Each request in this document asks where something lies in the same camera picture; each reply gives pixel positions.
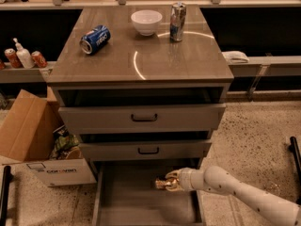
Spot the grey drawer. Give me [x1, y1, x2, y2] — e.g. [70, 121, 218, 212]
[92, 159, 205, 226]
[80, 140, 212, 161]
[59, 104, 226, 135]

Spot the orange gold soda can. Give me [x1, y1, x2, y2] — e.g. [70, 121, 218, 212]
[154, 178, 174, 190]

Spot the tall silver blue can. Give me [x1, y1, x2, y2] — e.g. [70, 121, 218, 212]
[169, 2, 186, 42]

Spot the blue pepsi can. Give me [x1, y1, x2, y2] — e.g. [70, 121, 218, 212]
[80, 25, 111, 55]

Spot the white folded cloth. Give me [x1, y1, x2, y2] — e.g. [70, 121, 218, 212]
[222, 51, 249, 64]

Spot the clear glass cup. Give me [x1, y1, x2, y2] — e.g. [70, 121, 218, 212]
[263, 181, 280, 196]

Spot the red soda can right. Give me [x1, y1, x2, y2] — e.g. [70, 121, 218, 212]
[31, 51, 48, 68]

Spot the black bar right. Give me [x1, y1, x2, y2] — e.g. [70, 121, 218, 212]
[288, 136, 301, 205]

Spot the brown cardboard box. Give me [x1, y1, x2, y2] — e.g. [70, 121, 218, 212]
[0, 89, 62, 162]

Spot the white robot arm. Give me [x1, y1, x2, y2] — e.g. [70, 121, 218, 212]
[166, 166, 301, 226]

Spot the red soda can left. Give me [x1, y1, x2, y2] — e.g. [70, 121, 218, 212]
[5, 48, 22, 69]

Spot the white pump bottle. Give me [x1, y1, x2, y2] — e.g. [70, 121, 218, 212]
[13, 38, 35, 69]

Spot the white bowl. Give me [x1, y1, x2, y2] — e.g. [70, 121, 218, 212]
[131, 10, 163, 36]

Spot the top grey drawer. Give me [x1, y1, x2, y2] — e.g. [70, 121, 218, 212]
[59, 104, 226, 135]

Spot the black bar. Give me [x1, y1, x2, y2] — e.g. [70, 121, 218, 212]
[0, 166, 13, 226]
[288, 136, 301, 205]

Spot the red soda can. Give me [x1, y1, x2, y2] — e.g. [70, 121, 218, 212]
[5, 48, 22, 69]
[31, 51, 48, 68]

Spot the white cardboard box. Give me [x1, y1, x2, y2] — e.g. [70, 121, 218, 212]
[23, 157, 97, 187]

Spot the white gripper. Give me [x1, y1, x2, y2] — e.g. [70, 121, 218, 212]
[165, 168, 196, 192]

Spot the bottom grey drawer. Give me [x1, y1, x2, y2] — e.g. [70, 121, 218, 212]
[92, 159, 205, 226]

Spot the grey drawer cabinet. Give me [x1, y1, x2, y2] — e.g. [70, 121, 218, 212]
[46, 4, 235, 174]

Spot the green snack bag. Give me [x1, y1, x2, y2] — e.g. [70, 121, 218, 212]
[49, 125, 83, 160]

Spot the middle grey drawer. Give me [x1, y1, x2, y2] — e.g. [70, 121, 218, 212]
[80, 140, 212, 161]

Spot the black bar left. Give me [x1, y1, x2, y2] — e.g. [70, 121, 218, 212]
[0, 166, 13, 226]

